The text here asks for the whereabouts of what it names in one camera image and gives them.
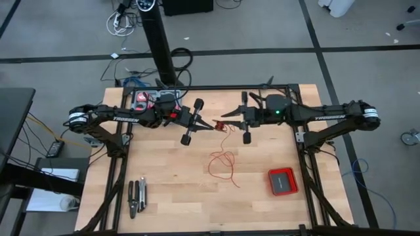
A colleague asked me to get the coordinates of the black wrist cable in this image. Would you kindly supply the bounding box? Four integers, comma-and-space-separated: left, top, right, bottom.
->
165, 67, 193, 101
248, 85, 298, 109

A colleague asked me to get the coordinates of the black power adapter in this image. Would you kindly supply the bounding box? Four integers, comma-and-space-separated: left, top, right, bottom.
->
45, 140, 65, 159

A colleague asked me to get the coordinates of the long blue cable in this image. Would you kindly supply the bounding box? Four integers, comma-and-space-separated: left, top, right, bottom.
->
341, 159, 398, 229

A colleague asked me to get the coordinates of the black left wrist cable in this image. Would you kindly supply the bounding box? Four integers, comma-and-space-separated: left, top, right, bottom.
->
165, 67, 193, 101

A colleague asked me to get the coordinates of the black tower fan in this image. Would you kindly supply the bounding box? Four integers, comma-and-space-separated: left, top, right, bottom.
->
135, 0, 185, 88

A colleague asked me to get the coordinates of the black floor box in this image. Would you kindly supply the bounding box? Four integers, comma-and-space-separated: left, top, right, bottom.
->
162, 0, 214, 16

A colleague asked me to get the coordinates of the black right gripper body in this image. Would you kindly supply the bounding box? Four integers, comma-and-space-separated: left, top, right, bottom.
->
241, 91, 263, 145

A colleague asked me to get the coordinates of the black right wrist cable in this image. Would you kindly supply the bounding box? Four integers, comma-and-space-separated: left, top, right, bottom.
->
248, 85, 298, 109

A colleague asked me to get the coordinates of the dark grey rectangular block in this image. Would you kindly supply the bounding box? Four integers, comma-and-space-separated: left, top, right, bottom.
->
271, 172, 293, 193

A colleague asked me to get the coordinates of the tangled blue cable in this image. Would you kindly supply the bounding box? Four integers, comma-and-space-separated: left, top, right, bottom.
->
123, 75, 152, 88

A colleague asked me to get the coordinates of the black coiled cable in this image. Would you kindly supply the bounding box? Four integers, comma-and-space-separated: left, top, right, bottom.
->
170, 47, 194, 72

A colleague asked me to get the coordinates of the red square tray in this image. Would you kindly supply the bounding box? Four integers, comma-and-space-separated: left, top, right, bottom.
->
268, 167, 299, 197

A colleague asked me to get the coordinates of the clear plastic cup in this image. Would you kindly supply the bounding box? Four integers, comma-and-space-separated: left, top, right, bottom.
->
59, 195, 81, 212

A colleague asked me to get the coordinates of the black wire stripper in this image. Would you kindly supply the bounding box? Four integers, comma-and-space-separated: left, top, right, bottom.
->
127, 180, 140, 220

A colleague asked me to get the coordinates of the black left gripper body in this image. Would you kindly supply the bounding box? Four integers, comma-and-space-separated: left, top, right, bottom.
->
178, 99, 205, 147

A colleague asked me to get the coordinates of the office chair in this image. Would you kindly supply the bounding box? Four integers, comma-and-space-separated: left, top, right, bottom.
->
395, 5, 420, 32

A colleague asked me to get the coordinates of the yellow cable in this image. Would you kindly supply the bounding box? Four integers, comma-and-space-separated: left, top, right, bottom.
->
26, 114, 95, 150

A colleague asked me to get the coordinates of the grey tool kit case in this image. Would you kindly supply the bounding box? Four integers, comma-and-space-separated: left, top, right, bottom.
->
130, 89, 182, 112

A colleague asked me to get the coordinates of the grey caster wheel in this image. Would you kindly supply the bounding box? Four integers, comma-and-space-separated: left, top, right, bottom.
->
400, 128, 420, 147

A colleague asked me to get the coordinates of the black desk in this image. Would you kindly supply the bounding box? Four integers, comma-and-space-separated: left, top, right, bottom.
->
0, 87, 85, 236

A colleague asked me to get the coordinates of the thin red wire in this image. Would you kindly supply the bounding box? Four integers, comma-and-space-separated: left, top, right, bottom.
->
207, 121, 242, 189

